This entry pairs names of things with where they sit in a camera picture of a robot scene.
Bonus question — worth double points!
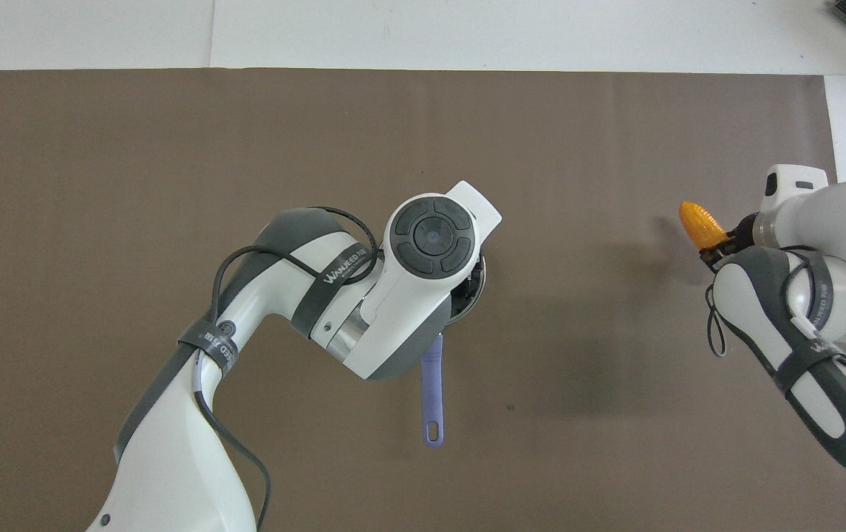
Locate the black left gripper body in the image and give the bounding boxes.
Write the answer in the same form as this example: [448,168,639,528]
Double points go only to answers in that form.
[452,267,480,315]

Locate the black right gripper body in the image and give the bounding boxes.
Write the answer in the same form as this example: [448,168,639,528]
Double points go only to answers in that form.
[724,213,761,253]

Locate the yellow corn cob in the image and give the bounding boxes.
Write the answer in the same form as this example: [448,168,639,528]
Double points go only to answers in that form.
[679,201,729,252]

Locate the dark blue saucepan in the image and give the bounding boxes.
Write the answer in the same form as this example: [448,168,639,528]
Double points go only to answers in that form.
[420,255,488,446]

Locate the brown table mat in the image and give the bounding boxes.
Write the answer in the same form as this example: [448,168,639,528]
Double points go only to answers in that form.
[0,69,846,532]

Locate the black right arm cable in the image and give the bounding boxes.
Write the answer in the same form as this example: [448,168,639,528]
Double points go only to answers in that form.
[705,244,826,358]

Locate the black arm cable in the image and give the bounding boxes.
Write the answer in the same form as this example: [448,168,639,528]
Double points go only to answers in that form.
[705,244,826,358]
[192,205,381,532]

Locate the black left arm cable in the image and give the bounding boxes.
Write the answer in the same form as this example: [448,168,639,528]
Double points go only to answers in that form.
[192,205,381,532]

